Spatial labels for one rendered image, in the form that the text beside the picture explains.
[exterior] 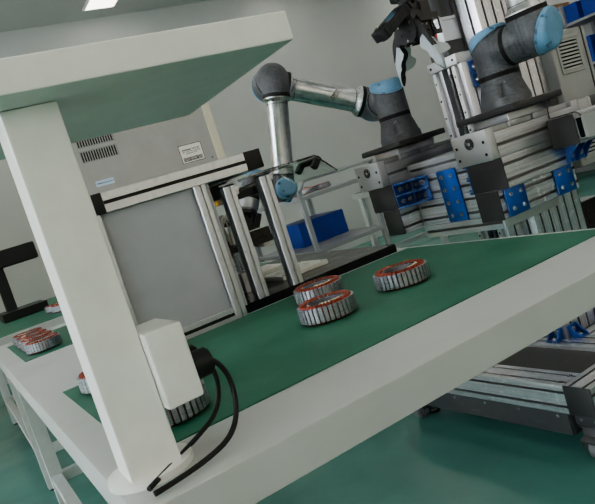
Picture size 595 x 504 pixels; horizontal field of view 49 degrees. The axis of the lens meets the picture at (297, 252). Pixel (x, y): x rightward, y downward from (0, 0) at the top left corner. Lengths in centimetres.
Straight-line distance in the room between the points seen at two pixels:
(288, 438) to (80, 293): 27
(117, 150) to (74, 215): 90
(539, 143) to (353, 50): 696
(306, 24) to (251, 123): 155
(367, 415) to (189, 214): 84
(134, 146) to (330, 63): 713
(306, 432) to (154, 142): 104
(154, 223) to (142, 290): 15
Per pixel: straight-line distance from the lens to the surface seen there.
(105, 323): 73
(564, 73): 247
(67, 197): 73
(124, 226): 147
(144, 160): 163
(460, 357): 88
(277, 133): 230
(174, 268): 149
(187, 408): 91
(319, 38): 869
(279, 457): 75
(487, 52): 205
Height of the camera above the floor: 101
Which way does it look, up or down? 6 degrees down
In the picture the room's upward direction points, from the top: 18 degrees counter-clockwise
